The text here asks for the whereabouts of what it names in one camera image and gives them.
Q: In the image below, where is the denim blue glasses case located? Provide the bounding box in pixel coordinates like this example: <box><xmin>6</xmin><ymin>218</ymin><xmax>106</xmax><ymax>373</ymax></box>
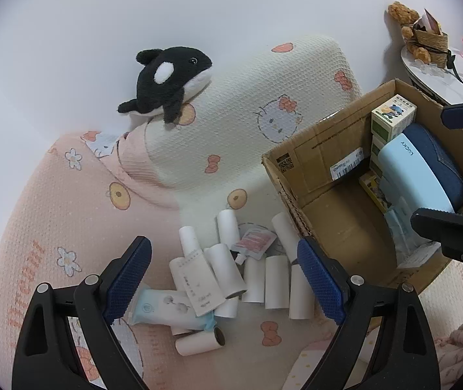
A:
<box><xmin>404</xmin><ymin>123</ymin><xmax>463</xmax><ymax>214</ymax></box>

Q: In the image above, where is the light blue glasses case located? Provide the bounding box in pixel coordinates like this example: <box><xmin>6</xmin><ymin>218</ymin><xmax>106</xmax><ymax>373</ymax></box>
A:
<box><xmin>378</xmin><ymin>133</ymin><xmax>455</xmax><ymax>220</ymax></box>

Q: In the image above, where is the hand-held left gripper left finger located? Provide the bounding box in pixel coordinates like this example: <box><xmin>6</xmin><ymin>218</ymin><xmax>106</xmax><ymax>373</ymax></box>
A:
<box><xmin>11</xmin><ymin>236</ymin><xmax>153</xmax><ymax>390</ymax></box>

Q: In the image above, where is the cream pink printed pillow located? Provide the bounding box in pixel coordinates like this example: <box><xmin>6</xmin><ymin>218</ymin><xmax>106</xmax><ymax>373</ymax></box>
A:
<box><xmin>93</xmin><ymin>34</ymin><xmax>364</xmax><ymax>212</ymax></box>

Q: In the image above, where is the pink paper card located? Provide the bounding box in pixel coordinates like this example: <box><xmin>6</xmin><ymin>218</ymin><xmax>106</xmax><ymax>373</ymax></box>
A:
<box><xmin>420</xmin><ymin>8</ymin><xmax>443</xmax><ymax>35</ymax></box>

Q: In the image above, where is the pink cream printed bedsheet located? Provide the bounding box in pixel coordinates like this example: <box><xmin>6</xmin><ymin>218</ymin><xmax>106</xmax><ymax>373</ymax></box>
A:
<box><xmin>0</xmin><ymin>130</ymin><xmax>463</xmax><ymax>390</ymax></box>

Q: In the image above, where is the yellow printed box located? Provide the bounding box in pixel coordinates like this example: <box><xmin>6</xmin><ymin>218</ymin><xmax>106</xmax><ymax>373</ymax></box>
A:
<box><xmin>359</xmin><ymin>171</ymin><xmax>392</xmax><ymax>212</ymax></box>

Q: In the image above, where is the green white cartoon carton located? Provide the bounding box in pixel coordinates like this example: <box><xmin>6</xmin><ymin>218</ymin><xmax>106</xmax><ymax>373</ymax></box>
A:
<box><xmin>371</xmin><ymin>94</ymin><xmax>418</xmax><ymax>139</ymax></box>

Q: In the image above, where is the white blue tissue pack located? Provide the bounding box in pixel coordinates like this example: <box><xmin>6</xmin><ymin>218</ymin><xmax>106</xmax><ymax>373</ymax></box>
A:
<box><xmin>128</xmin><ymin>288</ymin><xmax>218</xmax><ymax>336</ymax></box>

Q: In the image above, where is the white round side table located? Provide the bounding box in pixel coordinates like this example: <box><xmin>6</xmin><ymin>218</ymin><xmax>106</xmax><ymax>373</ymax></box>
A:
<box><xmin>401</xmin><ymin>43</ymin><xmax>463</xmax><ymax>106</ymax></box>

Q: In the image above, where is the white spiral notepad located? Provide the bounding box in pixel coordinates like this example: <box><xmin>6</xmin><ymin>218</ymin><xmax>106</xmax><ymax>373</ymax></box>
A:
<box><xmin>169</xmin><ymin>251</ymin><xmax>226</xmax><ymax>317</ymax></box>

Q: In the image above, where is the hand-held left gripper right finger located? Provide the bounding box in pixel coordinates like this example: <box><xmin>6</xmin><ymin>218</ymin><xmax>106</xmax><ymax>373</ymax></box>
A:
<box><xmin>296</xmin><ymin>236</ymin><xmax>442</xmax><ymax>390</ymax></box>

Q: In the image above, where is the pale blue plastic packet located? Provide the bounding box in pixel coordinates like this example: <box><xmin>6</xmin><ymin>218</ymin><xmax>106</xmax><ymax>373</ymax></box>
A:
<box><xmin>386</xmin><ymin>207</ymin><xmax>439</xmax><ymax>268</ymax></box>

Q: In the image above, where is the black white orca plush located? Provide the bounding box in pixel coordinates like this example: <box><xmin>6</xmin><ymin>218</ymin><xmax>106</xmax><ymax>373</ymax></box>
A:
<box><xmin>118</xmin><ymin>46</ymin><xmax>213</xmax><ymax>124</ymax></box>

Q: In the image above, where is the pink spout pouch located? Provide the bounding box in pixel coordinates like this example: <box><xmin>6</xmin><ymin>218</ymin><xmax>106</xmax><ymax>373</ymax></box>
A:
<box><xmin>231</xmin><ymin>224</ymin><xmax>277</xmax><ymax>267</ymax></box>

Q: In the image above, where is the pile of white paper rolls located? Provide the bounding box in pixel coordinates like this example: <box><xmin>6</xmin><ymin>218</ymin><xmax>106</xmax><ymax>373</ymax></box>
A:
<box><xmin>174</xmin><ymin>209</ymin><xmax>316</xmax><ymax>356</ymax></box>

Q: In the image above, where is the woven wicker basket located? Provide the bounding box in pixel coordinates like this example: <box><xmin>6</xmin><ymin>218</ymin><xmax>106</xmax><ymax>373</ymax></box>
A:
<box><xmin>412</xmin><ymin>24</ymin><xmax>450</xmax><ymax>68</ymax></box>

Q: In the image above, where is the brown cardboard box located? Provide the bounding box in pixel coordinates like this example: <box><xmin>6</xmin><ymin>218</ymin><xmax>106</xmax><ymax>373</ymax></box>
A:
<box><xmin>261</xmin><ymin>78</ymin><xmax>463</xmax><ymax>291</ymax></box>

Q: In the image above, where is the brown teddy bear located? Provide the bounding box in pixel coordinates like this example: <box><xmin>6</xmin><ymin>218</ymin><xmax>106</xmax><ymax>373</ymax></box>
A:
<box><xmin>388</xmin><ymin>2</ymin><xmax>432</xmax><ymax>64</ymax></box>

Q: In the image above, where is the small green white carton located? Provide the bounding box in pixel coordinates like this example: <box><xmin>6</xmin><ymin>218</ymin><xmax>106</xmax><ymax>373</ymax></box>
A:
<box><xmin>369</xmin><ymin>136</ymin><xmax>390</xmax><ymax>171</ymax></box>

